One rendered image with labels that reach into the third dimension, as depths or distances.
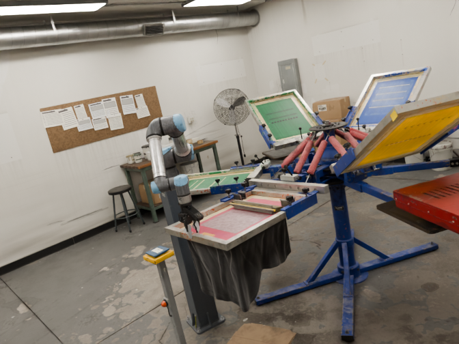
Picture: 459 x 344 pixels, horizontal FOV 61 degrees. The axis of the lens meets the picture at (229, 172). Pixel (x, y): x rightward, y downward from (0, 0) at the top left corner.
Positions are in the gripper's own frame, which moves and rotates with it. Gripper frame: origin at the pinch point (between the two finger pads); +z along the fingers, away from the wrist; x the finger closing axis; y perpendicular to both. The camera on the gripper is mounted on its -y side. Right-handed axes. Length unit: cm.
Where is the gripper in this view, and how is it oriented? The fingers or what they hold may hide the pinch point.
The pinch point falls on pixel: (195, 235)
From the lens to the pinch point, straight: 228.8
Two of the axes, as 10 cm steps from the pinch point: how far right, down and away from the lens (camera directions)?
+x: -7.2, 2.8, -6.3
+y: -6.7, -0.4, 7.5
